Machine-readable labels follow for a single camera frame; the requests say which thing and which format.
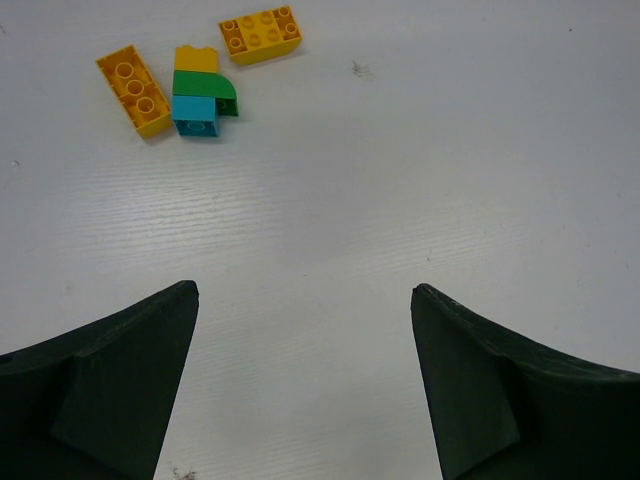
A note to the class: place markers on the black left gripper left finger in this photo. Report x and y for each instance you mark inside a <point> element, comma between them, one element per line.
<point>95,402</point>

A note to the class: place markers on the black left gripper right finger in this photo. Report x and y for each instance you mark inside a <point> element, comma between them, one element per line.
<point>503,406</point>

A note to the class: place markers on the teal square lego brick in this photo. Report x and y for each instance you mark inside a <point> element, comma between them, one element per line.
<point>195,115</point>

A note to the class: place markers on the yellow long lego brick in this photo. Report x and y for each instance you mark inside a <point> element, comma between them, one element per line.
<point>136,90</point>

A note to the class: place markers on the small yellow lego brick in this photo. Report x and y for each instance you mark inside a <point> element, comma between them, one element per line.
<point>193,59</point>

